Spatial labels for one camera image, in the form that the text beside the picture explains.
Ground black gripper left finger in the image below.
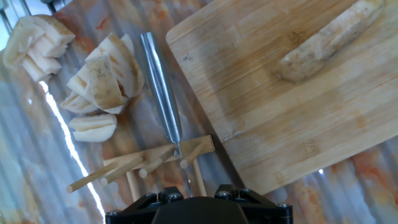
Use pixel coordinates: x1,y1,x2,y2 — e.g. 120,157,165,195
104,186,185,224

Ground small pale lotus root piece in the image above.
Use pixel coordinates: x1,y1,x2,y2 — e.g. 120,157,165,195
120,33,135,55

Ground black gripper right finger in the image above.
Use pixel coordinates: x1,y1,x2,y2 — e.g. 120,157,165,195
214,184,294,224

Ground bamboo cutting board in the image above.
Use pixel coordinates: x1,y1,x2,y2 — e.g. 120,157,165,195
165,0,398,196

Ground wooden peg dish rack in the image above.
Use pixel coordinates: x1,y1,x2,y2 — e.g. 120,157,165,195
65,134,216,203

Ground marble pattern plastic mat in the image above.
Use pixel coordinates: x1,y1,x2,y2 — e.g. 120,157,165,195
0,0,398,224

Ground steel cleaver knife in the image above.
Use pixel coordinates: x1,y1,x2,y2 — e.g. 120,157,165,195
139,31,194,198

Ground pale lotus root wedge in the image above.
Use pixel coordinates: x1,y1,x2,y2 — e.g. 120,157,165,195
60,91,100,114

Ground long lotus root strip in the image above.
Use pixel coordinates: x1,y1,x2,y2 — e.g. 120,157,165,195
275,0,386,83

